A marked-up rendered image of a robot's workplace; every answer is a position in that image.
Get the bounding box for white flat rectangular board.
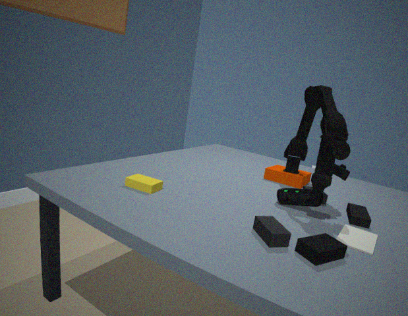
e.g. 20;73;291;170
336;224;378;255

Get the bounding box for yellow rectangular block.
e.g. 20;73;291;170
125;174;163;194

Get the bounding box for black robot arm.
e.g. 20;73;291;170
283;85;350;181

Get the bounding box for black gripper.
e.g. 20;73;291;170
311;152;335;202

